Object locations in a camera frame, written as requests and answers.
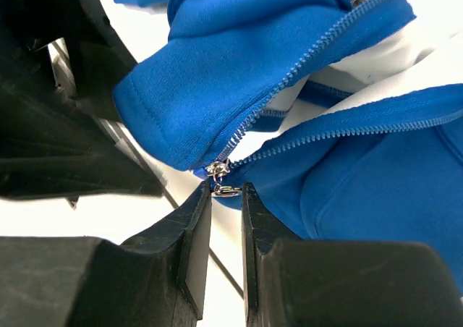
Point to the blue jacket white lining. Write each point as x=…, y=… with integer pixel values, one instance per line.
x=345, y=115

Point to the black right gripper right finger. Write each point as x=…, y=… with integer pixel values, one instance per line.
x=289, y=281

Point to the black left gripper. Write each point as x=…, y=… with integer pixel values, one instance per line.
x=48, y=148

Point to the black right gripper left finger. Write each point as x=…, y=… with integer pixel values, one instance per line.
x=155, y=278

